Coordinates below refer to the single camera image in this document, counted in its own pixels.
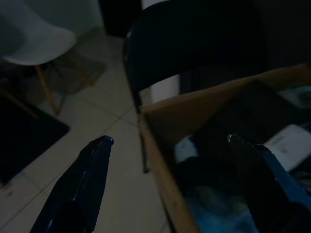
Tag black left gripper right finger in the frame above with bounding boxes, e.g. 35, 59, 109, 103
226, 134, 311, 233

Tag white shell chair wooden legs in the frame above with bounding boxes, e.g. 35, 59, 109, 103
0, 0, 94, 117

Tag flat black item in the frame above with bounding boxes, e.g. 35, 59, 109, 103
194, 79, 297, 149

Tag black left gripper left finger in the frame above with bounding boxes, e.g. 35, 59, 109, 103
30, 135, 115, 233

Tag black folding chair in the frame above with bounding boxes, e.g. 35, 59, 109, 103
122, 0, 271, 174

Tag plain black floor mat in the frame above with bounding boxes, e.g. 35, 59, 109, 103
0, 96, 71, 188

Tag small white paper box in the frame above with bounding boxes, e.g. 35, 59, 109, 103
263, 124, 311, 172

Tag wide shallow cardboard box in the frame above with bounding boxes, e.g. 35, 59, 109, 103
138, 63, 311, 233

